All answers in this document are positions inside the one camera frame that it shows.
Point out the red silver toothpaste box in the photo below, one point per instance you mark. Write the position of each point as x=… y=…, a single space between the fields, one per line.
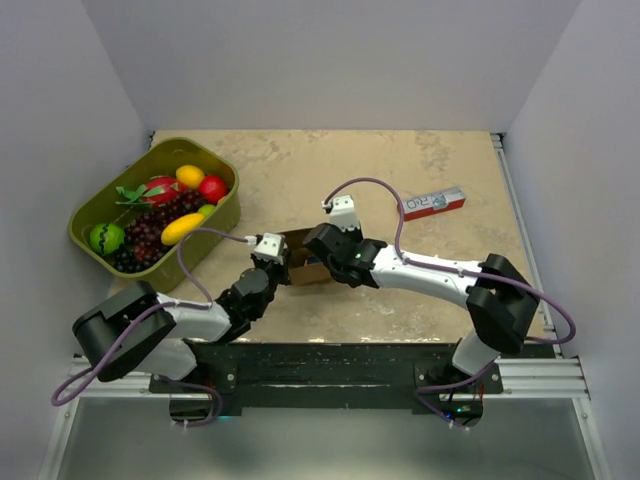
x=432 y=203

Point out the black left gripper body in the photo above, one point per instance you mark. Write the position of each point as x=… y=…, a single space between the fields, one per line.
x=277 y=273

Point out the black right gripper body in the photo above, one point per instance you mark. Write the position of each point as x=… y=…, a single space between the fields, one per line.
x=355 y=237

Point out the yellow mango toy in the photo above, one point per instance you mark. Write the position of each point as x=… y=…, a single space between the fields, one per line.
x=177 y=229

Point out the pink dragon fruit toy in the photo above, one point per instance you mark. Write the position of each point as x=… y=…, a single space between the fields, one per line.
x=155 y=193

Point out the dark blue grape bunch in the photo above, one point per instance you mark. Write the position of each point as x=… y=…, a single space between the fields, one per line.
x=124 y=261

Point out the purple grape bunch toy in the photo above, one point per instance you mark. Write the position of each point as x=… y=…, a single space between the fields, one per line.
x=142 y=235

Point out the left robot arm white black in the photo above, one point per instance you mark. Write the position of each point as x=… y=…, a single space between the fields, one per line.
x=140 y=329

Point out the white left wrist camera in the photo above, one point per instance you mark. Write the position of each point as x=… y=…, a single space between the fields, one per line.
x=270 y=248

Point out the green striped melon toy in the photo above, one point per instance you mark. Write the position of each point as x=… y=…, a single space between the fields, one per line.
x=106 y=238

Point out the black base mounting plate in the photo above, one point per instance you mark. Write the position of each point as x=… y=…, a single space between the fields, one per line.
x=397 y=376

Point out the brown cardboard paper box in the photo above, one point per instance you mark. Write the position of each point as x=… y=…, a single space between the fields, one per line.
x=300 y=273

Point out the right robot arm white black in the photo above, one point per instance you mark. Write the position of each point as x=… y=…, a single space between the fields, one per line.
x=500 y=302

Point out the red apple toy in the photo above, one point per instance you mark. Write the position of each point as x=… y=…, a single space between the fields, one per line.
x=213 y=189

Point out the small green lime toy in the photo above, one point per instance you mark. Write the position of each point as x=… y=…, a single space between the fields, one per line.
x=206 y=210

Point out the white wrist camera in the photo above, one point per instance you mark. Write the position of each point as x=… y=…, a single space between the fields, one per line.
x=342 y=213
x=270 y=248

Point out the olive green plastic bin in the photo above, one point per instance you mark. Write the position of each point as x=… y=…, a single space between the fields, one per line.
x=162 y=160

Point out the yellow lemon toy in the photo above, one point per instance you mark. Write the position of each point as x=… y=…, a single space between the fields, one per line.
x=189 y=176

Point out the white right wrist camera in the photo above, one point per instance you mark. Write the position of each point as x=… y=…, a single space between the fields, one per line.
x=342 y=213

